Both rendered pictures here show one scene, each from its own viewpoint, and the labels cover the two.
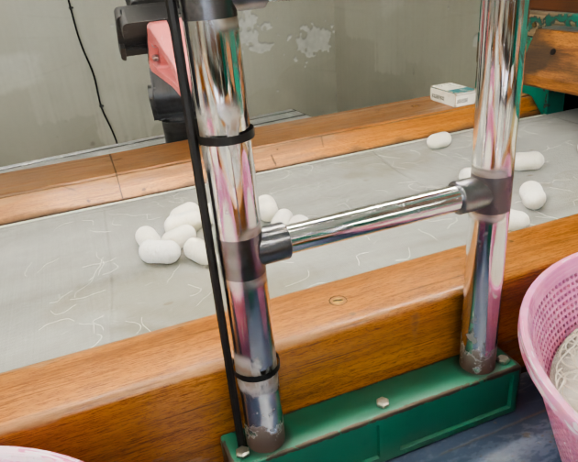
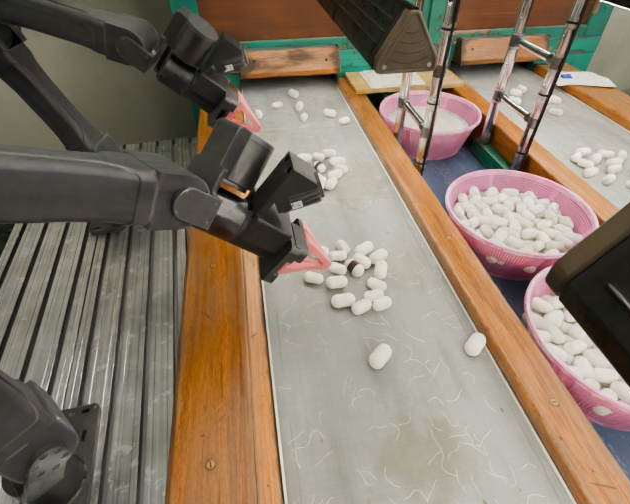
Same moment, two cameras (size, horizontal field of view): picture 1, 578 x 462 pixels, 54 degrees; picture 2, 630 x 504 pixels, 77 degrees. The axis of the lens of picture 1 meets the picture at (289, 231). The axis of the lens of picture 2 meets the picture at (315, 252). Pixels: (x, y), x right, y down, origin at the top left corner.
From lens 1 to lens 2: 0.93 m
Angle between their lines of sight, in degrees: 66
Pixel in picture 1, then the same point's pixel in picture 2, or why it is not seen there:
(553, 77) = (261, 72)
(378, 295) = (391, 143)
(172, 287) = (352, 185)
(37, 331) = (371, 213)
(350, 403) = not seen: hidden behind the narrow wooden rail
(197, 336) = (403, 170)
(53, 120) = not seen: outside the picture
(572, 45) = (262, 56)
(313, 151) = not seen: hidden behind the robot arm
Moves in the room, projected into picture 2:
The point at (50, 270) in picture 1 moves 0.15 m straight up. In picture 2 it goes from (323, 215) to (324, 144)
